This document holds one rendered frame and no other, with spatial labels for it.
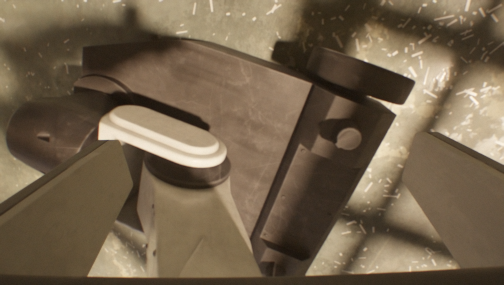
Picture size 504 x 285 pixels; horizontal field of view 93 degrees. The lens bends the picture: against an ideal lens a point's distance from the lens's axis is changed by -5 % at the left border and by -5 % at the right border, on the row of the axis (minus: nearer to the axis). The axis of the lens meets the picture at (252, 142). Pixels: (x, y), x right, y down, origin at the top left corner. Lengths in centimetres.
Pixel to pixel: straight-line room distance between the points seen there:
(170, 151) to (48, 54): 69
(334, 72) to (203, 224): 31
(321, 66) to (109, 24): 59
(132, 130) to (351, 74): 35
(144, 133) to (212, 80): 17
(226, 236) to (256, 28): 48
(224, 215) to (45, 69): 82
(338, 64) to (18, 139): 54
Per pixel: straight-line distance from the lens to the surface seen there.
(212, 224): 33
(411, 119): 70
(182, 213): 34
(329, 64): 46
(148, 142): 39
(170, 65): 54
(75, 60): 93
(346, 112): 44
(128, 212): 53
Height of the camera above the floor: 63
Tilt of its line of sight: 66 degrees down
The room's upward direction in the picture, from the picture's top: 148 degrees counter-clockwise
